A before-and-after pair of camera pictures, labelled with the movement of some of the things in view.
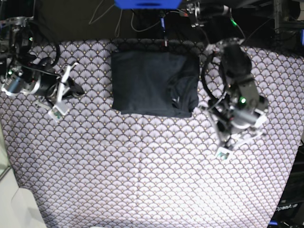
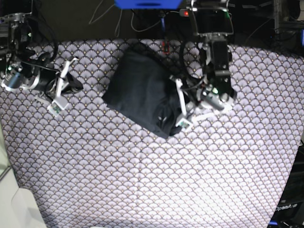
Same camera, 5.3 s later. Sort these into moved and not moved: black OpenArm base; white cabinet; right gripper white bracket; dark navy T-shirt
Moved: right gripper white bracket; dark navy T-shirt
Not moved: white cabinet; black OpenArm base
